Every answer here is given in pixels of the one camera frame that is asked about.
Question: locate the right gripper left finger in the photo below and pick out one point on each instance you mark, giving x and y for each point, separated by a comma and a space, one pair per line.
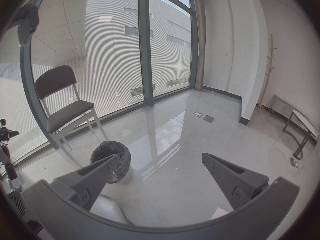
85, 179

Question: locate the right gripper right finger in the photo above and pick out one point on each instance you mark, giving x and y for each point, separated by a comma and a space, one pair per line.
232, 181

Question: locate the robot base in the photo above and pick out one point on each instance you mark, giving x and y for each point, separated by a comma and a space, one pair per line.
107, 209

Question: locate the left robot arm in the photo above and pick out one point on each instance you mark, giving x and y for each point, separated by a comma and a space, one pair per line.
10, 170

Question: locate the black plastic bag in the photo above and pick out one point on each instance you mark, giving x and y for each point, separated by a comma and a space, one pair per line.
105, 150

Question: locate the white trash bin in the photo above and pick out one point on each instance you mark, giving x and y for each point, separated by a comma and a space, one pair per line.
127, 175

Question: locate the grey chair with white legs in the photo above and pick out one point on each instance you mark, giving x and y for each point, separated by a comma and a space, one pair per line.
70, 111

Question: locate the white small table, dark legs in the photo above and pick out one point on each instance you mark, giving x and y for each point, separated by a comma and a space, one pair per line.
308, 123

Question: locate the beige curtain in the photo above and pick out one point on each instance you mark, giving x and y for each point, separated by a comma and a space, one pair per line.
200, 66

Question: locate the wooden coat stand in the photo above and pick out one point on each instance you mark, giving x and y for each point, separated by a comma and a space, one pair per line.
270, 59

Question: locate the window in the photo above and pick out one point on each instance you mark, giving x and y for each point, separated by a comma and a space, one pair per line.
143, 59

